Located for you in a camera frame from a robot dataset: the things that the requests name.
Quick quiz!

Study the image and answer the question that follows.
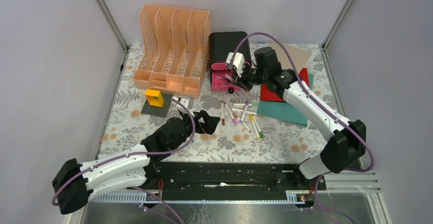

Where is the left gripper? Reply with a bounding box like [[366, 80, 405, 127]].
[[172, 109, 220, 150]]

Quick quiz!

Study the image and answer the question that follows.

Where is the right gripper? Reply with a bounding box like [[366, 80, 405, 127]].
[[232, 62, 268, 92]]

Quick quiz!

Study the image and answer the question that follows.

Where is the pink drawer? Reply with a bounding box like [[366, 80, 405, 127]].
[[211, 70, 243, 94], [210, 62, 229, 71]]

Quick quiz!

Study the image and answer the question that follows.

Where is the pink top drawer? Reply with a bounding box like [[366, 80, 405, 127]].
[[210, 62, 229, 71]]

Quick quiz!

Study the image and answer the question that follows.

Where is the black drawer cabinet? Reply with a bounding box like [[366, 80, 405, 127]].
[[208, 31, 247, 65]]

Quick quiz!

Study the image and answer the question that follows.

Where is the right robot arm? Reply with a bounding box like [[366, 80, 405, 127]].
[[226, 47, 366, 189]]

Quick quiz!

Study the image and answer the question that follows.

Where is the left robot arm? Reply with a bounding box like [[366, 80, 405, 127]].
[[52, 110, 221, 215]]

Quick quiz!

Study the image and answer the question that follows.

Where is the purple cap white marker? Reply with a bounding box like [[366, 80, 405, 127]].
[[240, 100, 250, 122]]

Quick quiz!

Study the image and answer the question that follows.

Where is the red folder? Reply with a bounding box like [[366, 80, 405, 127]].
[[260, 67, 309, 102]]

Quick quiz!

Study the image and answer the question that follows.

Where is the pink cap white marker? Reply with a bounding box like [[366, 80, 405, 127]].
[[224, 102, 237, 125]]

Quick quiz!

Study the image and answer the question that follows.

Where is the yellow cap white marker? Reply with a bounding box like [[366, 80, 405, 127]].
[[249, 114, 261, 140]]

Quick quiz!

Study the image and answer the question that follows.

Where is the floral table mat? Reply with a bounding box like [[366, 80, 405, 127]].
[[98, 43, 337, 163]]

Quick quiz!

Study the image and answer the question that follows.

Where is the gray building baseplate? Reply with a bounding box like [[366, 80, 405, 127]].
[[141, 94, 173, 118]]

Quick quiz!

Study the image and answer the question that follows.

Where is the teal folder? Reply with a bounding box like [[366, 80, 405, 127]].
[[256, 73, 315, 127]]

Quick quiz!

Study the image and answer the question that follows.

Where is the green cap white marker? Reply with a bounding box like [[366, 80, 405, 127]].
[[252, 115, 265, 139]]

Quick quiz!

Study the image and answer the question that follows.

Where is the yellow plastic block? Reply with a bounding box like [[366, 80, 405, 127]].
[[145, 89, 164, 107]]

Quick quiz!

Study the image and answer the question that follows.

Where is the beige cardboard sheet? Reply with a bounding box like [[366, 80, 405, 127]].
[[269, 42, 312, 73]]

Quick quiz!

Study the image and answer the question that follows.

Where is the peach plastic file organizer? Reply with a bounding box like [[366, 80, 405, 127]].
[[133, 5, 211, 99]]

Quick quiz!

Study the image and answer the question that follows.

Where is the black mounting rail base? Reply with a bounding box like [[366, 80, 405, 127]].
[[137, 162, 327, 201]]

